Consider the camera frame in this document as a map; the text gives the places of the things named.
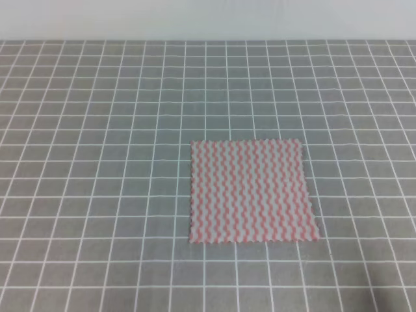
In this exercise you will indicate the pink white wavy striped towel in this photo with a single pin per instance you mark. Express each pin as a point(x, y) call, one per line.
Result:
point(249, 191)

